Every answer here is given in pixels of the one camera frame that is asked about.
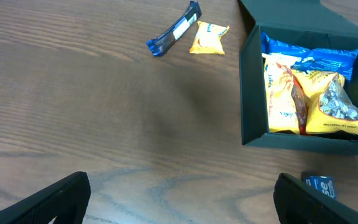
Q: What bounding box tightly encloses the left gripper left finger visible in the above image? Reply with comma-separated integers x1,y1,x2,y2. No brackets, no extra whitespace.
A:
0,171,91,224

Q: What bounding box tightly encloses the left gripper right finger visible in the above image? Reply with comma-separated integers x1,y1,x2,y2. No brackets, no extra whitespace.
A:
273,173,358,224

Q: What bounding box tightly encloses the blue eclipse gum pack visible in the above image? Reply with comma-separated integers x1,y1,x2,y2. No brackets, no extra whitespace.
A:
301,175,337,199

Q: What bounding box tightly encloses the yellow orange snack packet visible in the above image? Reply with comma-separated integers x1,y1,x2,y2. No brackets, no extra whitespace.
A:
262,54,300,134

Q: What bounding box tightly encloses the red candy bag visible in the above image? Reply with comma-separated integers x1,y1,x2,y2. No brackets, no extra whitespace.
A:
291,78,308,135

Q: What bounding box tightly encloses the large yellow snack bag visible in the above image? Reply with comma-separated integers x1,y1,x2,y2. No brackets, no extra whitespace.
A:
292,70,358,135

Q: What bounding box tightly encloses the blue snack bar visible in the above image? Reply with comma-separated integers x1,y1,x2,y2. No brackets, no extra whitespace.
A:
261,32,358,80

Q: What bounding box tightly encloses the dark green box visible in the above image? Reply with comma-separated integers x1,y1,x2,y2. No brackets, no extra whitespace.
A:
239,0,358,155

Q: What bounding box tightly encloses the dark blue candy bar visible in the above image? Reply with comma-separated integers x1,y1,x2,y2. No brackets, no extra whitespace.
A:
146,1,202,57

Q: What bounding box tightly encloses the small yellow candy packet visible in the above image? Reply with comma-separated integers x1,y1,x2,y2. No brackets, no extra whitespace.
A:
190,21,230,55

